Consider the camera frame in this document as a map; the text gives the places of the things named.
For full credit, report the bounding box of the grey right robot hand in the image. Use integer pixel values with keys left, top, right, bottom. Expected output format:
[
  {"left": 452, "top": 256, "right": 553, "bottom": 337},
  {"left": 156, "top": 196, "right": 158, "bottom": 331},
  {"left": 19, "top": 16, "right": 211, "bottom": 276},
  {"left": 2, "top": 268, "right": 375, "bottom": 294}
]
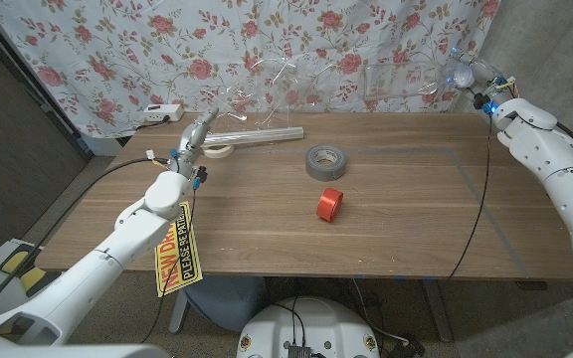
[{"left": 440, "top": 47, "right": 510, "bottom": 101}]

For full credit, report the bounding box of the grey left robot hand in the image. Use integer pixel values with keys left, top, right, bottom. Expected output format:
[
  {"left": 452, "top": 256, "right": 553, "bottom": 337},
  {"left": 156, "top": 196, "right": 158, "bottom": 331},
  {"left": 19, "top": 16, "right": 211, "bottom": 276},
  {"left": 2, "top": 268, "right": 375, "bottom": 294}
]
[{"left": 169, "top": 106, "right": 221, "bottom": 173}]

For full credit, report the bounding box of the cream masking tape roll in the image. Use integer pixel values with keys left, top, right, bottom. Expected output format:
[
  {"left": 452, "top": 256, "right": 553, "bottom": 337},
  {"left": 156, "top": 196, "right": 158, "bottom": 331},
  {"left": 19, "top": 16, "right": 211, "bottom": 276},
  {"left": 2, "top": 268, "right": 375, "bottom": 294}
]
[{"left": 201, "top": 143, "right": 236, "bottom": 159}]

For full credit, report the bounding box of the red tape roll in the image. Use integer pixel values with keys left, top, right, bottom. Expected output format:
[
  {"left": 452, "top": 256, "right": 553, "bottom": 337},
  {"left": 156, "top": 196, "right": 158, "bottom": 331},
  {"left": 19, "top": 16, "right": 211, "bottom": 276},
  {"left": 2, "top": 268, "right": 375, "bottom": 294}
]
[{"left": 315, "top": 187, "right": 344, "bottom": 223}]

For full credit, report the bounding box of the white power strip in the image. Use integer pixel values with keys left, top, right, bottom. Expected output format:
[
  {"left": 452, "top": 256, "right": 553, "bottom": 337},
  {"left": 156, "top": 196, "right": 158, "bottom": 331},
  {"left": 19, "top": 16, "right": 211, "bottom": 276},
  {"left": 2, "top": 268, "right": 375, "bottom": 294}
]
[{"left": 142, "top": 103, "right": 185, "bottom": 123}]

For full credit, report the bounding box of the floral backdrop cloth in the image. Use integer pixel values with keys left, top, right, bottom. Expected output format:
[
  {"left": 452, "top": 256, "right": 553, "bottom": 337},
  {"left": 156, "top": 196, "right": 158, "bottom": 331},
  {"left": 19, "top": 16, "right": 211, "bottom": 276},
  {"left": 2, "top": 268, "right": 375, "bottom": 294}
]
[{"left": 0, "top": 0, "right": 501, "bottom": 139}]

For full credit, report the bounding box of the yellow new driver sign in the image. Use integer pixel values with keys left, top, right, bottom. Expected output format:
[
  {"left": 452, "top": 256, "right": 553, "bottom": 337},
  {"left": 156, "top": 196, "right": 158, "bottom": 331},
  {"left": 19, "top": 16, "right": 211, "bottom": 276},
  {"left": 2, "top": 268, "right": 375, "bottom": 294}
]
[{"left": 153, "top": 201, "right": 204, "bottom": 298}]

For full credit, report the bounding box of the blue grey stool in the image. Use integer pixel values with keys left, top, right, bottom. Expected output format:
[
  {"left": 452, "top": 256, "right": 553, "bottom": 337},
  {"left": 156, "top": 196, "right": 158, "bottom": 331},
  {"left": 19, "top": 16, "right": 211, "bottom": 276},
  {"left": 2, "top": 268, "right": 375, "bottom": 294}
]
[{"left": 185, "top": 275, "right": 268, "bottom": 333}]

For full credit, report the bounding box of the grey table leg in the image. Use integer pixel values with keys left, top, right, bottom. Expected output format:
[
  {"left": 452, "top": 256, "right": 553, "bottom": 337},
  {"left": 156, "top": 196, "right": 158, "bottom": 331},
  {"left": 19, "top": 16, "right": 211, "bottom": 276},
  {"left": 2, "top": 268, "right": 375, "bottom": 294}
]
[
  {"left": 421, "top": 277, "right": 453, "bottom": 343},
  {"left": 168, "top": 287, "right": 191, "bottom": 334}
]

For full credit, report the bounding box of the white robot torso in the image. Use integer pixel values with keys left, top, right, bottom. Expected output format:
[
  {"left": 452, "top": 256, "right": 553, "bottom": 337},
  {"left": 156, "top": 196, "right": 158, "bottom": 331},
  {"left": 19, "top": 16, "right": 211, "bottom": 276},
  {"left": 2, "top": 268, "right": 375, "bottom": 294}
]
[{"left": 236, "top": 296, "right": 381, "bottom": 358}]

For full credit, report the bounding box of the black plug adapter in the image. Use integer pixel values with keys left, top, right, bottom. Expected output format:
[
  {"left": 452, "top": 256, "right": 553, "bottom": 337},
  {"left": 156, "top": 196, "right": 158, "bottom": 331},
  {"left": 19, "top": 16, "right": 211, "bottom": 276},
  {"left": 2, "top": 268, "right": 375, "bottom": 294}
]
[{"left": 395, "top": 337, "right": 425, "bottom": 358}]

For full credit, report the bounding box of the black power strip cable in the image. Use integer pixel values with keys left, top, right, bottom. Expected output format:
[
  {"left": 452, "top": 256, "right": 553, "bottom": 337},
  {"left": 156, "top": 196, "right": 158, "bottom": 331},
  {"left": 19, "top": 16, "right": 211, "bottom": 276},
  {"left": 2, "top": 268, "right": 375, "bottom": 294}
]
[{"left": 134, "top": 114, "right": 171, "bottom": 131}]

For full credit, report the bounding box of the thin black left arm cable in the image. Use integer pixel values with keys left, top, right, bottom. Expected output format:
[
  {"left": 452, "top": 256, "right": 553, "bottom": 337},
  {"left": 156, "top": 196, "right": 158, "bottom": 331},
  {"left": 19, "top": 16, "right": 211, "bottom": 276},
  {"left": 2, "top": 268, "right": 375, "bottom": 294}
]
[{"left": 139, "top": 186, "right": 203, "bottom": 344}]

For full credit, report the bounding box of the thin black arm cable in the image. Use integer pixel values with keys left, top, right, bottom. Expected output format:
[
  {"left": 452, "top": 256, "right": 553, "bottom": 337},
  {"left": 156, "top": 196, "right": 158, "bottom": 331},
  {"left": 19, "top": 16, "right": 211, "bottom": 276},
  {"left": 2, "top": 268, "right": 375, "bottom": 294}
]
[
  {"left": 139, "top": 186, "right": 203, "bottom": 344},
  {"left": 448, "top": 113, "right": 494, "bottom": 280}
]

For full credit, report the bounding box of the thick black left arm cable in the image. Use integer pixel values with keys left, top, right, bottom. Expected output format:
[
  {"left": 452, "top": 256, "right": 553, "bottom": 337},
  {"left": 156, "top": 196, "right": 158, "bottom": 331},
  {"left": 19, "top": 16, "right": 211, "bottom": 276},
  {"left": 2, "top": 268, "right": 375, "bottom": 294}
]
[{"left": 0, "top": 156, "right": 168, "bottom": 324}]

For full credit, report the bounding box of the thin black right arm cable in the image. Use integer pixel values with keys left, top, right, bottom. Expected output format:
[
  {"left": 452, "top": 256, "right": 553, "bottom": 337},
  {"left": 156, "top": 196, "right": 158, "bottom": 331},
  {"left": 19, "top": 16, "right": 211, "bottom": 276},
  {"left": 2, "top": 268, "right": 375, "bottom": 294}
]
[{"left": 448, "top": 113, "right": 494, "bottom": 280}]

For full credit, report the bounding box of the grey duct tape roll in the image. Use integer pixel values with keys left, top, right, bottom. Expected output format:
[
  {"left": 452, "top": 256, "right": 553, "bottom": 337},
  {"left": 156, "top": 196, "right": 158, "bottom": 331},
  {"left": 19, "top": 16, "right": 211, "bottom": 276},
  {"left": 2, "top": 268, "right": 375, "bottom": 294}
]
[{"left": 304, "top": 144, "right": 348, "bottom": 182}]

